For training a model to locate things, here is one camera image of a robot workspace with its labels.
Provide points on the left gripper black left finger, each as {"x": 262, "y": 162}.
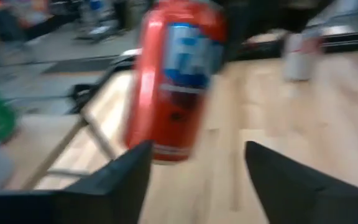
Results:
{"x": 73, "y": 208}

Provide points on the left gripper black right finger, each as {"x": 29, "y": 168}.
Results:
{"x": 306, "y": 205}

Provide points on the silver Diet Coke can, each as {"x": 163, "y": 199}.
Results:
{"x": 300, "y": 62}

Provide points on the red Fanta strawberry can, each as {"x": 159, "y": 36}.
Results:
{"x": 172, "y": 93}

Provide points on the wooden shelf black metal frame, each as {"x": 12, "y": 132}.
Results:
{"x": 42, "y": 137}

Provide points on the black aluminium table frame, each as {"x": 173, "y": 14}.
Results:
{"x": 346, "y": 42}

